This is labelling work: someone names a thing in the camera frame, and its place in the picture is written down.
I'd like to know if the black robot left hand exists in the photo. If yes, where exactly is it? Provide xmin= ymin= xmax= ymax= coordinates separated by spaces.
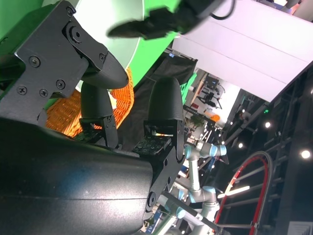
xmin=106 ymin=0 xmax=235 ymax=40

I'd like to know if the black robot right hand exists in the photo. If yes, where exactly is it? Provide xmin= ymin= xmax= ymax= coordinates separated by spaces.
xmin=0 ymin=0 xmax=185 ymax=235

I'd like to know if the pale grey-green bowl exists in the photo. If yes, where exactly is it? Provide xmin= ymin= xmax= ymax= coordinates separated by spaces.
xmin=73 ymin=0 xmax=145 ymax=92

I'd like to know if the orange wicker basket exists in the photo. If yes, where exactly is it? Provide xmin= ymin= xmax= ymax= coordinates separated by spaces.
xmin=45 ymin=67 xmax=135 ymax=138

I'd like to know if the green table cloth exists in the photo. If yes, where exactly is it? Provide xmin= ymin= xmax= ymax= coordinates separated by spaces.
xmin=0 ymin=0 xmax=182 ymax=106

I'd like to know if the white board panel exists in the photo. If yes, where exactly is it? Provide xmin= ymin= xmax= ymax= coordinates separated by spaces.
xmin=172 ymin=0 xmax=313 ymax=103

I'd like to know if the red black hoop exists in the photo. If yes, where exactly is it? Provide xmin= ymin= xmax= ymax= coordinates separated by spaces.
xmin=214 ymin=150 xmax=275 ymax=235

